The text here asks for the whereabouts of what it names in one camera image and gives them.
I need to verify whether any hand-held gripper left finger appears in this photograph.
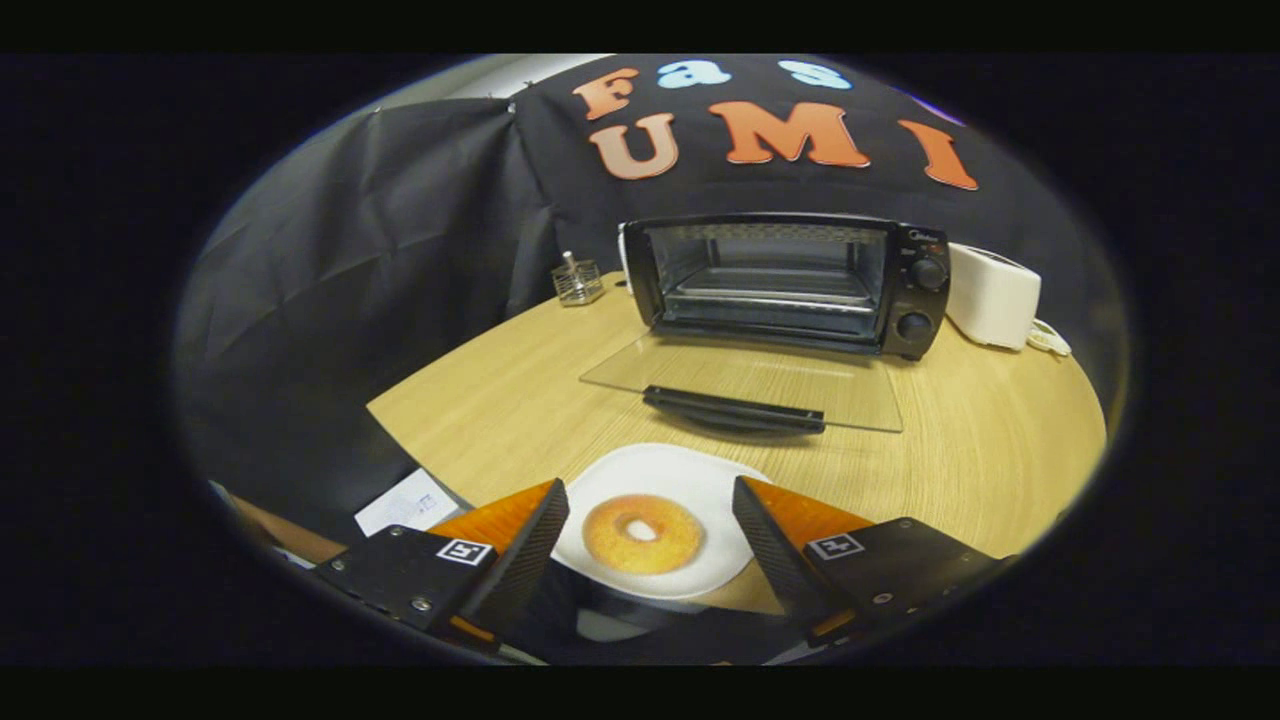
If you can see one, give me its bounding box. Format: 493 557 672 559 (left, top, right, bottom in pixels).
312 478 571 653

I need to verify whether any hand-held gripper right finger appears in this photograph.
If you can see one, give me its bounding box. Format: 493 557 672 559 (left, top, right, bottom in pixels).
731 476 1016 647

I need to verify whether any glazed ring donut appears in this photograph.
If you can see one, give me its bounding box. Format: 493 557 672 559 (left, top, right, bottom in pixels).
582 494 706 576

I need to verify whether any black toaster oven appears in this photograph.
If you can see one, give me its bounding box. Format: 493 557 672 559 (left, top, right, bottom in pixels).
580 212 951 436

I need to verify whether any white bread toaster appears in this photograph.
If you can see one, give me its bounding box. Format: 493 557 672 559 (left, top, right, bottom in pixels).
945 243 1043 351

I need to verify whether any white paper sheet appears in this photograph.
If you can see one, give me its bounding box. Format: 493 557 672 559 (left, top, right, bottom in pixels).
354 468 463 538

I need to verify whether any white plate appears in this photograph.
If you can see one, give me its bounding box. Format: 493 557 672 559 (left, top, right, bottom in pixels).
550 443 771 601

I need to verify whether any black backdrop cloth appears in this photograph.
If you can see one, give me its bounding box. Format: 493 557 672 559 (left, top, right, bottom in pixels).
175 54 1126 546

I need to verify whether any wire mesh holder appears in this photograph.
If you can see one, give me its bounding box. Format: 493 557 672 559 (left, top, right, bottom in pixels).
551 251 606 307

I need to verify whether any white power cable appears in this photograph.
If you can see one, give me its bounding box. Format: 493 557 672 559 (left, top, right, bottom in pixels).
1025 318 1073 358

